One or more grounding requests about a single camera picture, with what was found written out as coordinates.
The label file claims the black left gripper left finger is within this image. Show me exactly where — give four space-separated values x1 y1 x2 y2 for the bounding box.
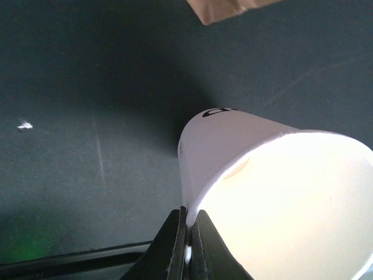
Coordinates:
122 206 187 280

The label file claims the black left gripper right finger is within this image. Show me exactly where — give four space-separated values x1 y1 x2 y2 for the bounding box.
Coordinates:
189 210 253 280

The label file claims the white paper coffee cup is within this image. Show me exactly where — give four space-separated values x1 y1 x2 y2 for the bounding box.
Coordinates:
178 108 372 279

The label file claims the large brown paper bag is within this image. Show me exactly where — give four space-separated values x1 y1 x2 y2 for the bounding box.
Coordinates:
186 0 281 26

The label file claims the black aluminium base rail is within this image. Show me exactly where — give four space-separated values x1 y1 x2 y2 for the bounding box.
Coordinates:
1 241 151 279

